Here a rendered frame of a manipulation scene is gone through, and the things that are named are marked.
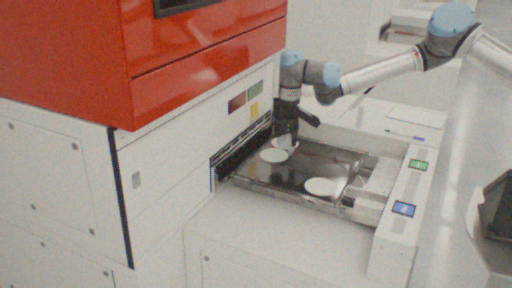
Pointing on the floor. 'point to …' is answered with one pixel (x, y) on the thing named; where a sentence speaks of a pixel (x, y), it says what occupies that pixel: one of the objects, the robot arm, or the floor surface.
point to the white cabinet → (241, 268)
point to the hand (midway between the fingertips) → (291, 151)
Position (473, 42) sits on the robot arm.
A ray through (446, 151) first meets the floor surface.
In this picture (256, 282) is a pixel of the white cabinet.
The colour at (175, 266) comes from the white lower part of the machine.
